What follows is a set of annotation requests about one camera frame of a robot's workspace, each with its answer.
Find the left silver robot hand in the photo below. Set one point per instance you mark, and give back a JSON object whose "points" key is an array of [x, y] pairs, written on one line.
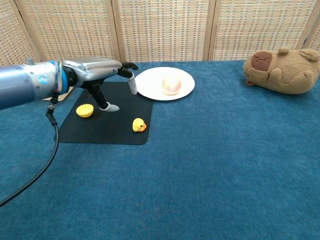
{"points": [[95, 65]]}

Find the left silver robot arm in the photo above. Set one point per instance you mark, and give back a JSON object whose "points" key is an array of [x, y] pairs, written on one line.
{"points": [[22, 82]]}

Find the black rectangular mat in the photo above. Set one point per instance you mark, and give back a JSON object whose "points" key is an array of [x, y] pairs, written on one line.
{"points": [[107, 117]]}

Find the yellow rubber duck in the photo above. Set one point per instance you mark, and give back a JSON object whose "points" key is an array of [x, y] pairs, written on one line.
{"points": [[139, 125]]}

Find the brown capybara plush toy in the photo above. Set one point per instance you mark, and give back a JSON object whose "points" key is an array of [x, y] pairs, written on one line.
{"points": [[282, 71]]}

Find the yellow fluted cup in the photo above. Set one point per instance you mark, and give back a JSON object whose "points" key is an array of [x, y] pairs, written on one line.
{"points": [[85, 110]]}

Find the white round plate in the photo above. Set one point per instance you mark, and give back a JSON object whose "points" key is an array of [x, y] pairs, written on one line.
{"points": [[165, 83]]}

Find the woven folding screen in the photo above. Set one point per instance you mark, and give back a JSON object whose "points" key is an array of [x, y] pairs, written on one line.
{"points": [[160, 28]]}

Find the pale peach ball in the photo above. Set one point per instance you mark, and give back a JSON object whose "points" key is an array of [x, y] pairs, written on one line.
{"points": [[171, 85]]}

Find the blue table cloth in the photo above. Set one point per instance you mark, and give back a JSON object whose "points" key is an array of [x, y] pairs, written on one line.
{"points": [[190, 170]]}

